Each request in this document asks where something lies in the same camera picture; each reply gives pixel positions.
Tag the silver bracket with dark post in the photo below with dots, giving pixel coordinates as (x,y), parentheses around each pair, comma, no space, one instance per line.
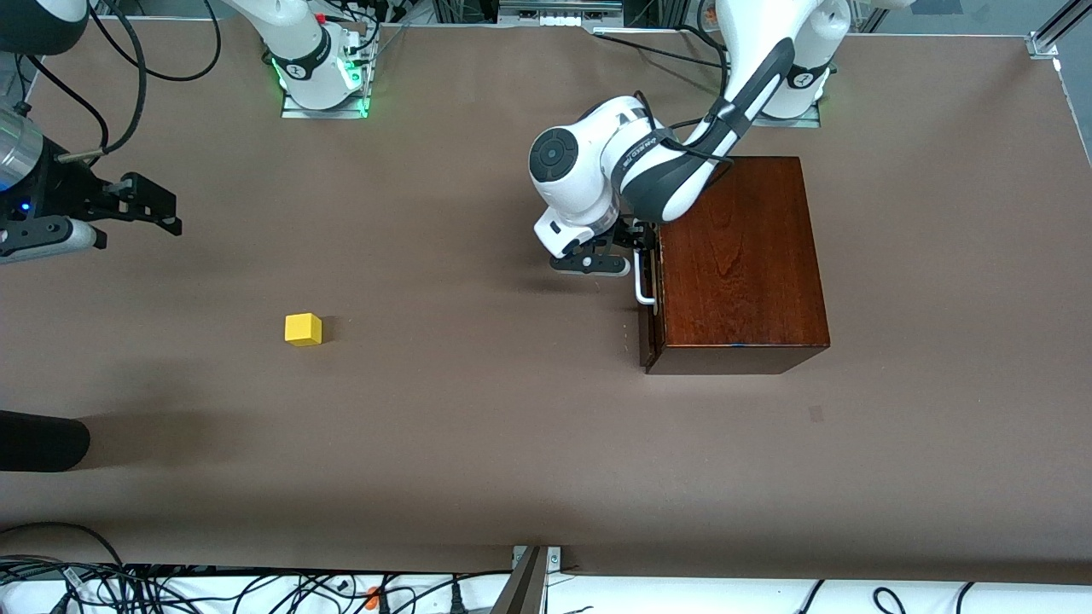
(525,588)

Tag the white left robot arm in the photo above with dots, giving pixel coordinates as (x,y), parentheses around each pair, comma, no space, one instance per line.
(665,162)

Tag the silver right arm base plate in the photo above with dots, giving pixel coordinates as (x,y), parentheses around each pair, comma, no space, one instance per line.
(294,112)

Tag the aluminium frame profile with bracket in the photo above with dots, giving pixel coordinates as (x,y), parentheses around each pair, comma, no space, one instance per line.
(1045,41)

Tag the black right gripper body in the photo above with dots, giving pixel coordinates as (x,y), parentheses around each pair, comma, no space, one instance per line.
(70,189)

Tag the yellow cube block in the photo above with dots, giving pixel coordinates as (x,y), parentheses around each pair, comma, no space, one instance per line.
(303,329)

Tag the black cylinder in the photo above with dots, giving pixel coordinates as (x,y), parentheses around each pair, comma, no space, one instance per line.
(43,441)

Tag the white power strip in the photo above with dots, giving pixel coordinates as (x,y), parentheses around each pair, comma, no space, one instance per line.
(559,20)

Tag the dark wooden cabinet box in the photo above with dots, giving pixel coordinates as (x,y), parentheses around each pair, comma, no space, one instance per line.
(751,273)

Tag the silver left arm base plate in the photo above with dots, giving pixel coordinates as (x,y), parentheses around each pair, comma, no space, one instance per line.
(810,121)

